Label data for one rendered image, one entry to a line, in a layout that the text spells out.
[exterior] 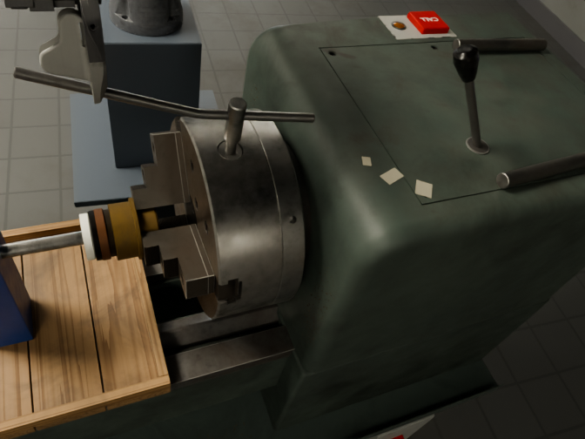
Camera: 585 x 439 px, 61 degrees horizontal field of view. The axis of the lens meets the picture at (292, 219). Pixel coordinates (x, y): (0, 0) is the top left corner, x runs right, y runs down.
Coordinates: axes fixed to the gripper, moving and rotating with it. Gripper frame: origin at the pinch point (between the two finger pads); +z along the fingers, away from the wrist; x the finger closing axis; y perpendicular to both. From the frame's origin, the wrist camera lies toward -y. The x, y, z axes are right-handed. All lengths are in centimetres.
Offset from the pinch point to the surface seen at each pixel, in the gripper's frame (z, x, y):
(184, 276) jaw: 25.0, 1.7, -6.7
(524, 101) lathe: 8, -3, -66
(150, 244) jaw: 23.3, -5.2, -3.6
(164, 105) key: 2.5, -0.8, -6.5
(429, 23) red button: -2, -22, -60
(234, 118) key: 4.2, 0.8, -14.4
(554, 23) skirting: 34, -232, -348
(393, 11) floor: 29, -269, -225
